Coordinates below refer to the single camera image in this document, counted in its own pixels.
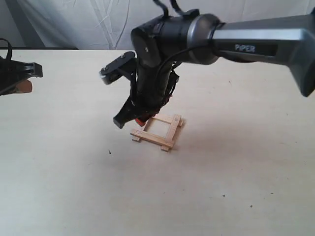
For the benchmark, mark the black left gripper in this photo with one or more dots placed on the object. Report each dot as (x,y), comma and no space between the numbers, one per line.
(14,76)

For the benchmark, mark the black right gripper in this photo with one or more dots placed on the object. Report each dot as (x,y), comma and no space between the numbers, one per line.
(152,83)

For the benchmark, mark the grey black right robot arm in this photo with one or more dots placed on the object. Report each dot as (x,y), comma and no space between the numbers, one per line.
(163,43)

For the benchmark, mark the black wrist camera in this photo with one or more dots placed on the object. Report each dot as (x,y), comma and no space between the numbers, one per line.
(124,65)

